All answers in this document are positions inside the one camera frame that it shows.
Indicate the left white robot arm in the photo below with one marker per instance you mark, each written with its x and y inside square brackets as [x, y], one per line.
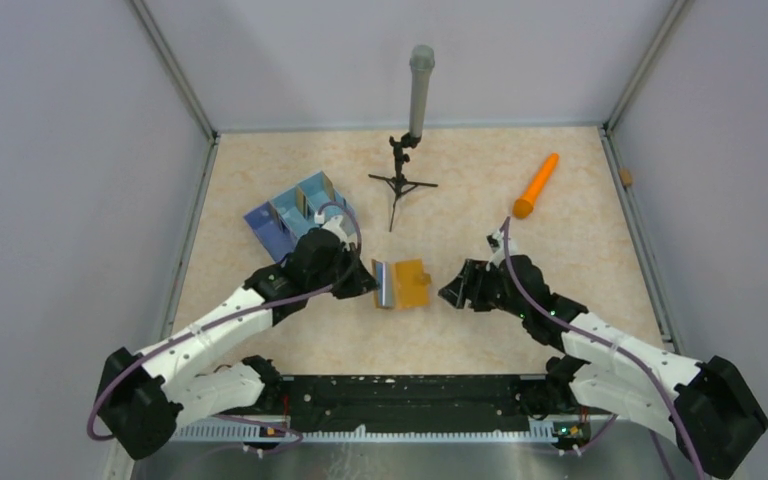
[143, 398]

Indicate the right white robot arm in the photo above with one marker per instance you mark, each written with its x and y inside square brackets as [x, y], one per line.
[705, 408]

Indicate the blue compartment organizer box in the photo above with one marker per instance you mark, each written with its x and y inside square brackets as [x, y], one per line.
[278, 224]

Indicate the orange marker pen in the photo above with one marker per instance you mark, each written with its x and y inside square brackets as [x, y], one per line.
[524, 205]

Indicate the black tripod stand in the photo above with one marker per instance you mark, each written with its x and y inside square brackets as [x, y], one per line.
[398, 182]

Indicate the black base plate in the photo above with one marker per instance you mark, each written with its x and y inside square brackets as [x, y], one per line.
[412, 403]

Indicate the card in organizer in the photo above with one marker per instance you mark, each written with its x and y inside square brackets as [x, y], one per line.
[328, 189]
[301, 202]

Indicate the grey microphone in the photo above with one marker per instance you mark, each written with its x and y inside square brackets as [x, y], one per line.
[421, 63]

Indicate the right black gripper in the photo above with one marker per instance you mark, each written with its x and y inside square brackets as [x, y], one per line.
[470, 285]

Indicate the small wooden block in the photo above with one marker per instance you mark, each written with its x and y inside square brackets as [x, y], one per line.
[626, 177]

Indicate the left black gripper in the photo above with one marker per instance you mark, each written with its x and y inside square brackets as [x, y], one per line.
[360, 281]

